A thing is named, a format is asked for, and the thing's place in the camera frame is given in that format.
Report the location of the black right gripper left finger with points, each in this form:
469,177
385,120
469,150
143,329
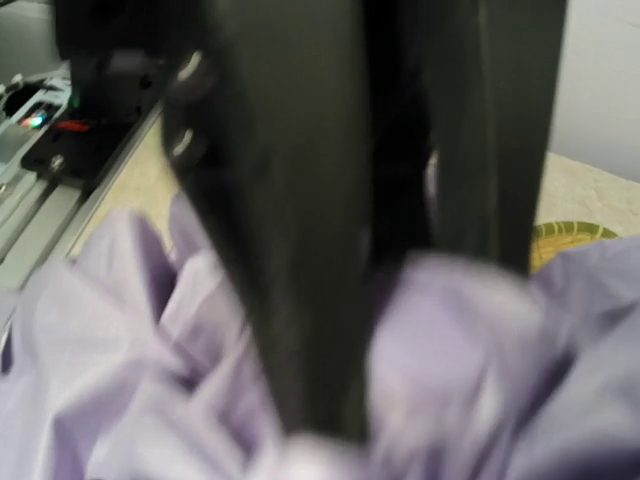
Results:
267,131

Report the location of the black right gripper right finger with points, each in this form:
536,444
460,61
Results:
491,70

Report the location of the lilac umbrella with black lining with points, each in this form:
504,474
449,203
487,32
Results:
128,363

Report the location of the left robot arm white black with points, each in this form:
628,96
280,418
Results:
122,55

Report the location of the woven bamboo tray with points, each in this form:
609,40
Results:
552,238

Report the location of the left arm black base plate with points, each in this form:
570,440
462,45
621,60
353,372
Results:
82,159

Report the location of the aluminium front rail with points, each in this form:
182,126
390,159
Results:
41,219

